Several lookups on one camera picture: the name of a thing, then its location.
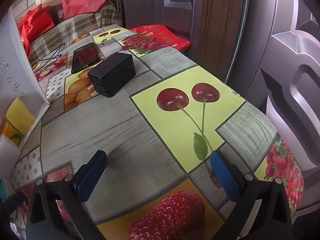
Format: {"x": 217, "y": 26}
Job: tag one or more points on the black smartphone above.
{"x": 85, "y": 57}

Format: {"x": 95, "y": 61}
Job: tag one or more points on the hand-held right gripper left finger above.
{"x": 92, "y": 173}

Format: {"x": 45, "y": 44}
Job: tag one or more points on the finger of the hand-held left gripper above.
{"x": 15, "y": 201}

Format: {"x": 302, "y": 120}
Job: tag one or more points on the white box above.
{"x": 22, "y": 62}

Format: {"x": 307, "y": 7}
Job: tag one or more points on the plaid blanket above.
{"x": 75, "y": 28}

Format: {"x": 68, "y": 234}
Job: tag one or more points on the black power adapter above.
{"x": 112, "y": 73}

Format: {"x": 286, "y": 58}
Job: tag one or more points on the red printed bag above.
{"x": 160, "y": 36}

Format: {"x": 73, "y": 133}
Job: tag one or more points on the yellow sponge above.
{"x": 20, "y": 116}

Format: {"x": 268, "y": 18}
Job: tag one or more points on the yellow printed packet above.
{"x": 10, "y": 133}

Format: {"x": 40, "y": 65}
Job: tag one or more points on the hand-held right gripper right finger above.
{"x": 225, "y": 177}

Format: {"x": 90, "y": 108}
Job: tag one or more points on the red tote bag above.
{"x": 35, "y": 26}

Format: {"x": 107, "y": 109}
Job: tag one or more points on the fruit printed tablecloth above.
{"x": 100, "y": 130}

